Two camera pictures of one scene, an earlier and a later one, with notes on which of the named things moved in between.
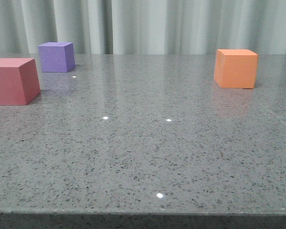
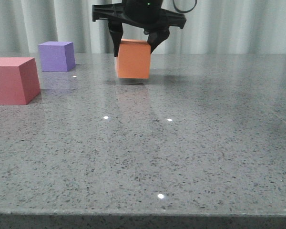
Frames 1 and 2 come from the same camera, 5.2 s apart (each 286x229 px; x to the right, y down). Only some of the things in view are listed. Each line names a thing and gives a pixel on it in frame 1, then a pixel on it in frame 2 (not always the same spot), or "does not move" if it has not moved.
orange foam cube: (235, 68) -> (134, 59)
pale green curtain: (142, 27) does not move
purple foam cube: (57, 57) does not move
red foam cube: (14, 81) does not move
